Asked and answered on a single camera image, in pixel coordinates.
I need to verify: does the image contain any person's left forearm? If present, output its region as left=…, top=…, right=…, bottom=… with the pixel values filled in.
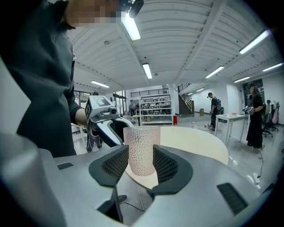
left=66, top=97, right=88, bottom=126

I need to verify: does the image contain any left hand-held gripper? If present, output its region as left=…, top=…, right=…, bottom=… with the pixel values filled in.
left=85, top=95, right=134, bottom=148

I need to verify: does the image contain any wooden top pedestal stand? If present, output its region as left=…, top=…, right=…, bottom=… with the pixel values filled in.
left=132, top=114, right=145, bottom=127

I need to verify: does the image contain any white rectangular table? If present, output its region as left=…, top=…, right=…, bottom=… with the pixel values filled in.
left=214, top=113, right=252, bottom=145

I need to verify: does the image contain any person's head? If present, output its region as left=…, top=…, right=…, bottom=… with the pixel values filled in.
left=64, top=0, right=125, bottom=29

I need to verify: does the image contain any dark mezzanine railing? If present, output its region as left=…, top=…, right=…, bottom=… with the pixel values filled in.
left=130, top=88, right=170, bottom=98

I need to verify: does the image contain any black head-worn camera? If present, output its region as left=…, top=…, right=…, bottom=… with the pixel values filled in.
left=121, top=0, right=145, bottom=19

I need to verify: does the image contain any black office chair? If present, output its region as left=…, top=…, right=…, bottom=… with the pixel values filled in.
left=263, top=119, right=280, bottom=138

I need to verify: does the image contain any translucent plastic cup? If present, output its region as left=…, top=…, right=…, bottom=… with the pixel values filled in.
left=123, top=126, right=161, bottom=177

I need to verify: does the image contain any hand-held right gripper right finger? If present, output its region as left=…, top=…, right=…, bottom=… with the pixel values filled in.
left=147, top=144, right=193, bottom=196

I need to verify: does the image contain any white shelving unit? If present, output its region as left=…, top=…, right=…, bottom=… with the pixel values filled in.
left=138, top=94, right=174, bottom=125

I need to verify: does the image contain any wooden staircase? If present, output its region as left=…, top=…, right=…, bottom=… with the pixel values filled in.
left=177, top=83, right=195, bottom=116

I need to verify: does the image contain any person's black top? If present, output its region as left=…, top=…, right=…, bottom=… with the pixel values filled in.
left=0, top=0, right=89, bottom=158

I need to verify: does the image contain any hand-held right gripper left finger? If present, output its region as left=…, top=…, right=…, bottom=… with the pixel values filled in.
left=88, top=145, right=129, bottom=186

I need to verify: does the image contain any black power cable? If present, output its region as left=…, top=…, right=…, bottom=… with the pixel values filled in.
left=258, top=150, right=265, bottom=178
left=123, top=200, right=146, bottom=211

